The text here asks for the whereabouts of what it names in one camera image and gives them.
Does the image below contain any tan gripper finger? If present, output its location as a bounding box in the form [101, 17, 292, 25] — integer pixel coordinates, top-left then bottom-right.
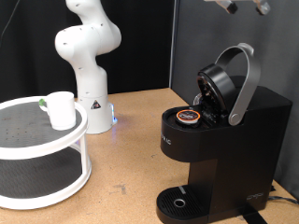
[216, 0, 239, 15]
[252, 0, 271, 16]

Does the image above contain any grey partition panel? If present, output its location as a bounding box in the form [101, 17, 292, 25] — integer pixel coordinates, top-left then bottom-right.
[169, 0, 299, 200]

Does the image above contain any thin hanging wire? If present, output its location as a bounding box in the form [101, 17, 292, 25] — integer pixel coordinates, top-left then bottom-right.
[0, 0, 22, 49]

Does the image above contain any black drip tray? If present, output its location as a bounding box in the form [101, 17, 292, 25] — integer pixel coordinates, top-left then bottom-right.
[156, 185, 209, 224]

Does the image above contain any braided power cable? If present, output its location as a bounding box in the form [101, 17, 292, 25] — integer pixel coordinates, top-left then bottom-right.
[267, 194, 299, 206]

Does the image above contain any silver keurig lid handle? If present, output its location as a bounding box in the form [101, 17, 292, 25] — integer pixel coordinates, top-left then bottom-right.
[214, 42, 262, 127]

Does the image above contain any black keurig coffee machine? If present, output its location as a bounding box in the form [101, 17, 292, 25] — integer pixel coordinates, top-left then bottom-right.
[156, 63, 293, 224]

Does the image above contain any white two-tier turntable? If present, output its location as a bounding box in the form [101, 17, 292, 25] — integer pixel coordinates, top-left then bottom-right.
[0, 95, 93, 211]

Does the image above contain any white mug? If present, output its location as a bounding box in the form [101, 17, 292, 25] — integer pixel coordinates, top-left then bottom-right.
[38, 91, 78, 132]

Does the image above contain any black curtain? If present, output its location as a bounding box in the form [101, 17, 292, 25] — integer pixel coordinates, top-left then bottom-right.
[0, 0, 176, 104]

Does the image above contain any orange rimmed coffee pod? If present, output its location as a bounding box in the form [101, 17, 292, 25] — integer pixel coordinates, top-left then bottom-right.
[175, 108, 202, 126]

